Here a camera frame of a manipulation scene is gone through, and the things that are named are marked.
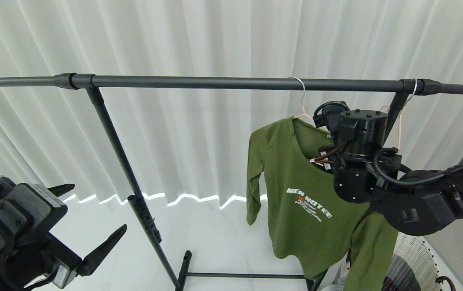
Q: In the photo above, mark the white laundry basket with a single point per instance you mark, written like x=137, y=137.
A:
x=417, y=258

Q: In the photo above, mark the black clothes rack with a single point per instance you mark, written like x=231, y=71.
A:
x=215, y=83

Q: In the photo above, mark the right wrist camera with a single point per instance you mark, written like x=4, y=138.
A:
x=333, y=118

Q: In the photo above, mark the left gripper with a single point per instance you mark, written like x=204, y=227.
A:
x=41, y=266

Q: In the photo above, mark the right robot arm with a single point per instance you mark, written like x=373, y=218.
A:
x=417, y=202

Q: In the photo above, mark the green long-sleeved shirt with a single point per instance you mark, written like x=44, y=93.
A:
x=296, y=169

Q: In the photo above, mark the pink clothes hanger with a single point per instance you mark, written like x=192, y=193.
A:
x=400, y=129
x=303, y=92

